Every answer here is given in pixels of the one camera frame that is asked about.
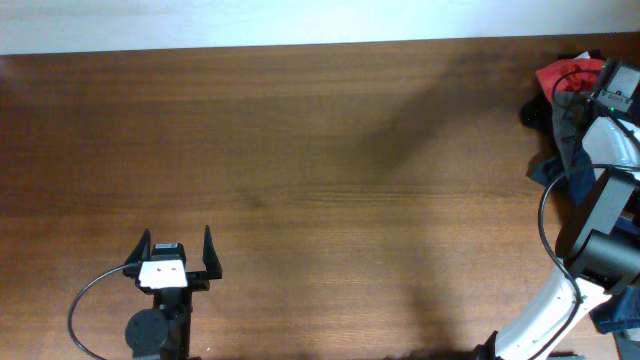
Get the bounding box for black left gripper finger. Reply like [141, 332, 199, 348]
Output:
[124, 229, 151, 265]
[202, 225, 223, 279]

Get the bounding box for navy blue shorts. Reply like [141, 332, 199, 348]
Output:
[568, 146, 639, 334]

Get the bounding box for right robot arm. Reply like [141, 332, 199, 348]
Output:
[472, 57, 639, 359]

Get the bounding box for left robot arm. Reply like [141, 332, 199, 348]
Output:
[123, 227, 222, 360]

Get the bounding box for dark teal garment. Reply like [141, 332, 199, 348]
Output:
[517, 48, 609, 189]

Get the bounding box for grey garment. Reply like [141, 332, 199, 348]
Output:
[551, 92, 591, 169]

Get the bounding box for red garment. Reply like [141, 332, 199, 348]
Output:
[535, 58, 605, 102]

